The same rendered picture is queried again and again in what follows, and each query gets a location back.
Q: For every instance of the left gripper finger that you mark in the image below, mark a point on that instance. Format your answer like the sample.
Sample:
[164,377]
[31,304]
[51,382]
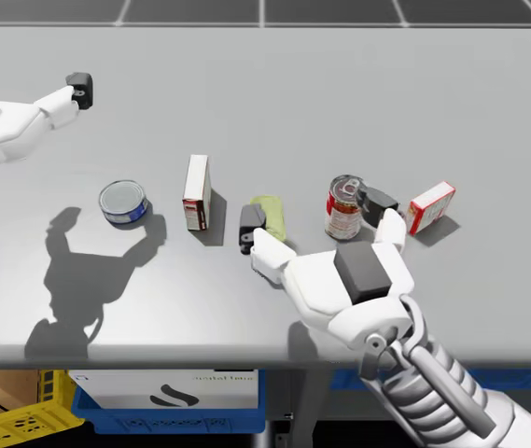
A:
[62,105]

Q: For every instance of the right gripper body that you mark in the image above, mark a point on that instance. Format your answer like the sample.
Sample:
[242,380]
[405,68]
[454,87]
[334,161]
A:
[321,284]

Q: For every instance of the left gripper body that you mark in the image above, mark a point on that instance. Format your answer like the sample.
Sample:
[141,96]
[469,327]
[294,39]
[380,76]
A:
[13,128]

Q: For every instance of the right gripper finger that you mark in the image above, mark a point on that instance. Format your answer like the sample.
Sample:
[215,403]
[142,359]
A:
[269,252]
[391,228]

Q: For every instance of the green and blue rectangular can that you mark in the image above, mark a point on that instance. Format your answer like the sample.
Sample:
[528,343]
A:
[275,217]

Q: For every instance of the red and white can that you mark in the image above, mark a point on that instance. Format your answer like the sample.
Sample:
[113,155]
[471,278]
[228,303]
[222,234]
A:
[342,210]

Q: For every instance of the blue flat can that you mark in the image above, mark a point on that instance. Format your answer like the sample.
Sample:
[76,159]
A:
[122,200]

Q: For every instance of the red and white carton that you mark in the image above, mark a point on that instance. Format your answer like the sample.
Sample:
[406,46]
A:
[430,207]
[197,191]

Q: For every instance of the blue box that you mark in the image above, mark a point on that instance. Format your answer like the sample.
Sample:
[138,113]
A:
[176,420]

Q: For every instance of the white box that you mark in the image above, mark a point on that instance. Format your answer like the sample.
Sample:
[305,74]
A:
[120,387]

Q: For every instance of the brown box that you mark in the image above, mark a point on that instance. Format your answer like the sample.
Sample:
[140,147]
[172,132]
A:
[1,389]

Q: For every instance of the yellow box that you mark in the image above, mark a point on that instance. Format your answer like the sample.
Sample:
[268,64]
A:
[32,422]

